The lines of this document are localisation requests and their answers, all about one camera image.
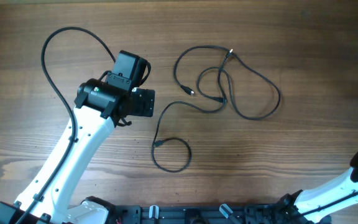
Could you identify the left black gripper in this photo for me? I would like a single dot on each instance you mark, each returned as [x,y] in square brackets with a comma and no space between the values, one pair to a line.
[144,99]

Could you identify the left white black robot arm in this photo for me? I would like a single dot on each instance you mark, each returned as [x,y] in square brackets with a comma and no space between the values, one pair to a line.
[101,105]

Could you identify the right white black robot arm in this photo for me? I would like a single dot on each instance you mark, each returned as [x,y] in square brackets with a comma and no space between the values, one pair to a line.
[312,205]

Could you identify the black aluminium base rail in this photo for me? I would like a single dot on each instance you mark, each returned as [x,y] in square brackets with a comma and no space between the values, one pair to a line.
[277,213]

